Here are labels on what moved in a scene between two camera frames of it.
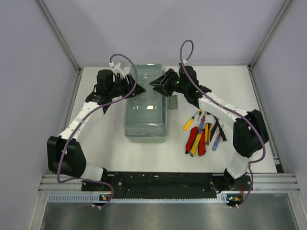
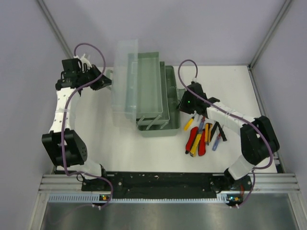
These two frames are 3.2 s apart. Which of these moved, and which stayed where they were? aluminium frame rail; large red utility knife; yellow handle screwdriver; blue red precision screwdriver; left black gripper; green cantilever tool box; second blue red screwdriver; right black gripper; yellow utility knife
Moved: left black gripper; green cantilever tool box; right black gripper
Stayed: yellow utility knife; aluminium frame rail; yellow handle screwdriver; second blue red screwdriver; blue red precision screwdriver; large red utility knife
